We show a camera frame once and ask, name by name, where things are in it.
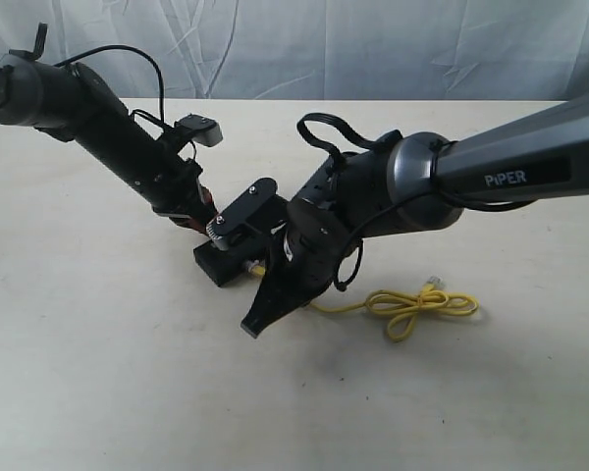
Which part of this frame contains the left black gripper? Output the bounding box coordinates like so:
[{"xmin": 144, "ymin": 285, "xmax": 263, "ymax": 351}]
[{"xmin": 127, "ymin": 141, "xmax": 217, "ymax": 235}]

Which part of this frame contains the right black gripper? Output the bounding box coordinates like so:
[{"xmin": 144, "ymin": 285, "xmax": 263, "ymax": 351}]
[{"xmin": 241, "ymin": 228, "xmax": 344, "ymax": 339}]

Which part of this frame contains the black rectangular adapter box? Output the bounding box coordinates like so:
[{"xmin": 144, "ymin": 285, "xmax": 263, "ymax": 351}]
[{"xmin": 193, "ymin": 239, "xmax": 266, "ymax": 287}]

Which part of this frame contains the yellow ethernet cable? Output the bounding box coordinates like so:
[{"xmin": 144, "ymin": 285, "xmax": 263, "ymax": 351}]
[{"xmin": 245, "ymin": 261, "xmax": 479, "ymax": 343}]

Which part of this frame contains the right black Piper robot arm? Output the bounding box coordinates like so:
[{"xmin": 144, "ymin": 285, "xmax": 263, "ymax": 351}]
[{"xmin": 241, "ymin": 92, "xmax": 589, "ymax": 337}]

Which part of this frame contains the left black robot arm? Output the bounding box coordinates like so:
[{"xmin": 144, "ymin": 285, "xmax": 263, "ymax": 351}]
[{"xmin": 0, "ymin": 24, "xmax": 222, "ymax": 233}]

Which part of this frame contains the grey wrinkled backdrop cloth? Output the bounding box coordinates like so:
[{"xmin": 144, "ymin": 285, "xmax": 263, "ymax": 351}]
[{"xmin": 0, "ymin": 1, "xmax": 589, "ymax": 100}]

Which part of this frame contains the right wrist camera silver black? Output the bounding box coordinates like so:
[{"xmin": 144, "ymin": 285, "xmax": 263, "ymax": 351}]
[{"xmin": 206, "ymin": 178, "xmax": 288, "ymax": 251}]

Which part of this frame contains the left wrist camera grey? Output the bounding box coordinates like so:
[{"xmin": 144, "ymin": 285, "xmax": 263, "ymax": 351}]
[{"xmin": 174, "ymin": 114, "xmax": 223, "ymax": 147}]

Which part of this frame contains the black ribbon cable loop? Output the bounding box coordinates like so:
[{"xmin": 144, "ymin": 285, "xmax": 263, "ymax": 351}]
[{"xmin": 296, "ymin": 113, "xmax": 403, "ymax": 158}]

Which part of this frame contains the thin black camera cable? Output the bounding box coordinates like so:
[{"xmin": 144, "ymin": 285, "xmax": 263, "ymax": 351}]
[{"xmin": 58, "ymin": 44, "xmax": 166, "ymax": 124}]

